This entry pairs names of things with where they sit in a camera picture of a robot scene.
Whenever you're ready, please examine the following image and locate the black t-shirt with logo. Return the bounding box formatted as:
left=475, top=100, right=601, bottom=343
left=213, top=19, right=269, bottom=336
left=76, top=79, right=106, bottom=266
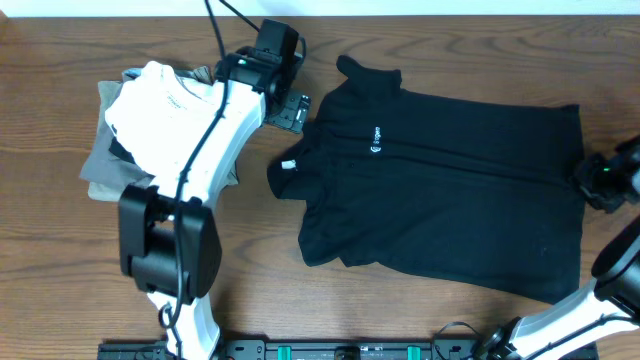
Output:
left=267, top=56, right=585, bottom=303

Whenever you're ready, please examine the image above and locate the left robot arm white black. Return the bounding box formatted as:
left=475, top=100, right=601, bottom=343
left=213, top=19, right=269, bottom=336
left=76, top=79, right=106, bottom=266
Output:
left=106, top=41, right=310, bottom=359

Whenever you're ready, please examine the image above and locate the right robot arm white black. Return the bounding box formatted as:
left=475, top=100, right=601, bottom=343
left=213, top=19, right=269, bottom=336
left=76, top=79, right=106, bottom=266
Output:
left=471, top=145, right=639, bottom=359

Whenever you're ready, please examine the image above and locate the white folded t-shirt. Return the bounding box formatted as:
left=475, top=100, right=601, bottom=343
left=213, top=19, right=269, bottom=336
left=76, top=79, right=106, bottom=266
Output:
left=105, top=61, right=224, bottom=178

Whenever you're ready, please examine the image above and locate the grey folded t-shirt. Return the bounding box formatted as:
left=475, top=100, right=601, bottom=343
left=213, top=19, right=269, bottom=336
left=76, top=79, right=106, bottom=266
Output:
left=80, top=66, right=214, bottom=188

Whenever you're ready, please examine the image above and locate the black mounting rail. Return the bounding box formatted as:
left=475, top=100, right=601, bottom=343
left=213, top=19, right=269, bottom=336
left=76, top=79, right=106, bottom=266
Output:
left=97, top=336, right=477, bottom=360

